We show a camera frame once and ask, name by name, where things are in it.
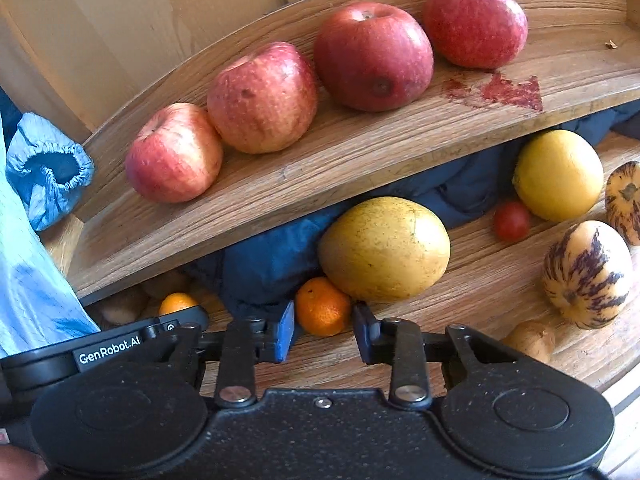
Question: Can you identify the pale red apple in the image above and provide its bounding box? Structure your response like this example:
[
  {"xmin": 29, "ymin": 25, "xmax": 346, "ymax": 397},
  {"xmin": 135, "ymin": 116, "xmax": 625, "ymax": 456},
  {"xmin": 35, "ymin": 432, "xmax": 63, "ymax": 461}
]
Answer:
[
  {"xmin": 125, "ymin": 102, "xmax": 224, "ymax": 204},
  {"xmin": 206, "ymin": 41, "xmax": 319, "ymax": 155}
]

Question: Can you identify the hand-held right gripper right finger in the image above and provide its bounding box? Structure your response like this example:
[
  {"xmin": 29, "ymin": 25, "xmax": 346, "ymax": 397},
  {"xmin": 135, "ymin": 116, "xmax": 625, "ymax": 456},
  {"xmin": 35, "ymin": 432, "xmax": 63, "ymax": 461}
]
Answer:
[{"xmin": 352, "ymin": 301, "xmax": 521, "ymax": 409}]

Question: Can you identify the curved wooden shelf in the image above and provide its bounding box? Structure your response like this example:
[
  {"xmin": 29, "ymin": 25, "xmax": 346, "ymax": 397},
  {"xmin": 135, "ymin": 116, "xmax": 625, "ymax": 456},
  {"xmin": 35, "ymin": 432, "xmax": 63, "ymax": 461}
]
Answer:
[{"xmin": 40, "ymin": 0, "xmax": 640, "ymax": 306}]

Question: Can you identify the striped pepino melon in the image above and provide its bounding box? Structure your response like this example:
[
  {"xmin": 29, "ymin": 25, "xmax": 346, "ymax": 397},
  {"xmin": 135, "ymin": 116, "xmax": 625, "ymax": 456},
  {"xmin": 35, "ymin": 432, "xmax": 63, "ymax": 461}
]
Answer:
[
  {"xmin": 604, "ymin": 161, "xmax": 640, "ymax": 247},
  {"xmin": 543, "ymin": 220, "xmax": 632, "ymax": 331}
]

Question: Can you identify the dark red apple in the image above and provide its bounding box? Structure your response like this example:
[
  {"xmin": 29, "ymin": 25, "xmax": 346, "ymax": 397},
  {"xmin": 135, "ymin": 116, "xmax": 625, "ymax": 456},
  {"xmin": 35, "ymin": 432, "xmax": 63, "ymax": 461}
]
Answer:
[
  {"xmin": 422, "ymin": 0, "xmax": 529, "ymax": 70},
  {"xmin": 313, "ymin": 2, "xmax": 435, "ymax": 113}
]

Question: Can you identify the round yellow citrus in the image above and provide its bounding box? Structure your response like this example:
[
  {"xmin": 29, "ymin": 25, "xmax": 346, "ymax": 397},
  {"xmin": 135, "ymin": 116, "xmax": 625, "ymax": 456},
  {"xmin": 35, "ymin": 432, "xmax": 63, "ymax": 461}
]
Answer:
[{"xmin": 512, "ymin": 129, "xmax": 605, "ymax": 223}]

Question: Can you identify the small orange mandarin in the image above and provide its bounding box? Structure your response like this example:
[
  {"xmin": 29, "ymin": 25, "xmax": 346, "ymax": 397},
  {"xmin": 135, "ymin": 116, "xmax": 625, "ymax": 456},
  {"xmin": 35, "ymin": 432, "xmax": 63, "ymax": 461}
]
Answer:
[
  {"xmin": 159, "ymin": 292, "xmax": 201, "ymax": 317},
  {"xmin": 294, "ymin": 276, "xmax": 352, "ymax": 338}
]

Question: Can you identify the light blue coat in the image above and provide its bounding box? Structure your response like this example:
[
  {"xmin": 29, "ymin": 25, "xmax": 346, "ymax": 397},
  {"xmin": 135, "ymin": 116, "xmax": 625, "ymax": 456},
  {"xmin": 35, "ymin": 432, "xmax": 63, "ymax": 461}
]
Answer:
[{"xmin": 0, "ymin": 110, "xmax": 101, "ymax": 358}]

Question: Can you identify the large yellow mango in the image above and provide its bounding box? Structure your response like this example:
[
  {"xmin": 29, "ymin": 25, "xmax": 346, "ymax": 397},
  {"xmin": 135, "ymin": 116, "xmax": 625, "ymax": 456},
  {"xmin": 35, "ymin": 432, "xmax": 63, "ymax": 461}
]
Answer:
[{"xmin": 317, "ymin": 196, "xmax": 452, "ymax": 302}]

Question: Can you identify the navy padded jacket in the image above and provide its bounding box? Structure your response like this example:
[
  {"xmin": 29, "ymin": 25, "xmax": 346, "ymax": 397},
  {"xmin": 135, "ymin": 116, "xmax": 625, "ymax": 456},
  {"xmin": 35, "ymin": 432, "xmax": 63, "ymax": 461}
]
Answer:
[{"xmin": 192, "ymin": 105, "xmax": 640, "ymax": 326}]

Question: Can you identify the person's left hand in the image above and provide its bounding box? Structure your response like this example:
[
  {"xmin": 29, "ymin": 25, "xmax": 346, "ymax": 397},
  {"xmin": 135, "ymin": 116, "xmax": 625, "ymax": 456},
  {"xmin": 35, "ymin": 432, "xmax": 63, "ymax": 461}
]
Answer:
[{"xmin": 0, "ymin": 445, "xmax": 49, "ymax": 480}]

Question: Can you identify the red cherry tomato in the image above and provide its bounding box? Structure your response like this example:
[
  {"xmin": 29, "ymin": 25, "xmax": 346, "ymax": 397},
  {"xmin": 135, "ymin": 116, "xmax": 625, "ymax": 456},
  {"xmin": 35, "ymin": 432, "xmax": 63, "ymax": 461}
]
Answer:
[{"xmin": 493, "ymin": 201, "xmax": 532, "ymax": 242}]

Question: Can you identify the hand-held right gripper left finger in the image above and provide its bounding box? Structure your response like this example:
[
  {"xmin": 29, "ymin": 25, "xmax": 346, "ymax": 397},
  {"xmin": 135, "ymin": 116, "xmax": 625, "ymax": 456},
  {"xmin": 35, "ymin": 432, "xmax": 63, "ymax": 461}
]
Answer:
[{"xmin": 150, "ymin": 301, "xmax": 296, "ymax": 408}]

